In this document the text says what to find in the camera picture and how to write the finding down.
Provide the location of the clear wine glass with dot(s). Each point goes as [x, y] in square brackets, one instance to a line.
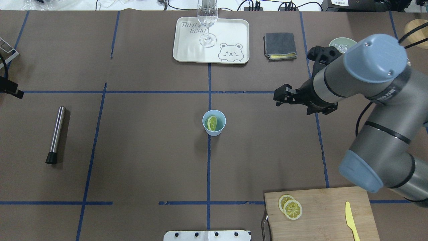
[207, 15]

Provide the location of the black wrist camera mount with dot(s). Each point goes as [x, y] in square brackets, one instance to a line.
[323, 55]

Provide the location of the wooden cutting board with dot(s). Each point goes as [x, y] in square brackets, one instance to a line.
[323, 217]

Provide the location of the white rack at edge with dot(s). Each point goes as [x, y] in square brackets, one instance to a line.
[7, 52]

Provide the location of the yellow plastic knife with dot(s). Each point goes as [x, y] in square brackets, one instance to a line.
[350, 221]

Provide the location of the folded grey yellow cloth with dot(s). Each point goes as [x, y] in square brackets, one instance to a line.
[279, 46]

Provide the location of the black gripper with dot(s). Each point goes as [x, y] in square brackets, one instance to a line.
[306, 94]

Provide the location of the black power strip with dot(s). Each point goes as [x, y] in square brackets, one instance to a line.
[273, 6]

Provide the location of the cream bear tray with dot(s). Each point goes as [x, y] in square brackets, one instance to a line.
[231, 47]

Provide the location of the round wooden board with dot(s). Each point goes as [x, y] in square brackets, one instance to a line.
[418, 35]

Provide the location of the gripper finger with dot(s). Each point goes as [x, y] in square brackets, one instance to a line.
[10, 87]

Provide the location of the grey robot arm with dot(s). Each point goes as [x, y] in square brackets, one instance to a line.
[148, 66]

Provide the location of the light blue paper cup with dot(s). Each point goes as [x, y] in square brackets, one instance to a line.
[221, 122]

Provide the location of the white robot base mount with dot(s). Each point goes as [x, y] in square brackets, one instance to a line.
[207, 235]

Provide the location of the steel muddler black tip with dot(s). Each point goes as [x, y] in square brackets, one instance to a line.
[52, 157]

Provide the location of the green bowl of ice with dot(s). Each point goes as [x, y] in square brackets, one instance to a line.
[342, 44]

